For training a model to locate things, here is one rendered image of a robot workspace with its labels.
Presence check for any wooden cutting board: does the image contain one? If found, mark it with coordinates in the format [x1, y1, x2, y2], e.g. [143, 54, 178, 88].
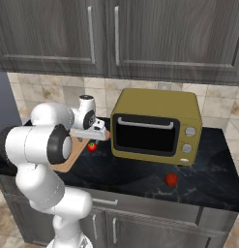
[50, 130, 111, 174]

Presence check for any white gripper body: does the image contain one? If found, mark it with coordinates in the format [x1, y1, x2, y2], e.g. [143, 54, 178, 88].
[70, 127, 107, 141]

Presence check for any yellow toaster oven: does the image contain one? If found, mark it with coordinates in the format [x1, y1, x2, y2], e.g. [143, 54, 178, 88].
[109, 87, 203, 167]

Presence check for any red tomato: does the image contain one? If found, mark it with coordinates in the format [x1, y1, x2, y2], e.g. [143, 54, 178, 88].
[87, 141, 99, 153]

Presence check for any silver base cupboard handle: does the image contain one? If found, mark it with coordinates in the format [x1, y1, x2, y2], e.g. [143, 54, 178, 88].
[111, 217, 118, 245]
[92, 214, 99, 241]

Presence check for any silver wall cupboard handle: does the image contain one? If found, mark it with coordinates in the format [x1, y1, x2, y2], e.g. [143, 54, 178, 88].
[113, 5, 121, 67]
[87, 5, 97, 65]

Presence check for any silver drawer handle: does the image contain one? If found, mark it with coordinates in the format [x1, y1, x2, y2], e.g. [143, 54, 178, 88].
[92, 198, 119, 206]

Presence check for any red bell pepper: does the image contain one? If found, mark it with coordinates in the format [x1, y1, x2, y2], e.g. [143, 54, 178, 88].
[164, 172, 178, 188]

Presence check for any toaster oven door handle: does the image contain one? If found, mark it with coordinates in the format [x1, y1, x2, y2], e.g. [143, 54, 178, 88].
[117, 116, 174, 131]

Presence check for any grey toaster oven knob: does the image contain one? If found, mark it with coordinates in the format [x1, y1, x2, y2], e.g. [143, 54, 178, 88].
[184, 126, 196, 138]
[181, 143, 193, 154]

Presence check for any grey drawer front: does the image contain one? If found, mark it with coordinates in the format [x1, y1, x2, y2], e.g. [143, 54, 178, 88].
[84, 188, 204, 224]

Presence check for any grey wall cupboard door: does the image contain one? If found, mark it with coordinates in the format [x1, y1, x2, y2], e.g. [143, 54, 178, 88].
[105, 0, 239, 86]
[0, 0, 108, 78]

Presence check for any grey base cupboard door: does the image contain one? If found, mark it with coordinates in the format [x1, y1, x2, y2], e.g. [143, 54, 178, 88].
[105, 211, 225, 248]
[79, 207, 109, 248]

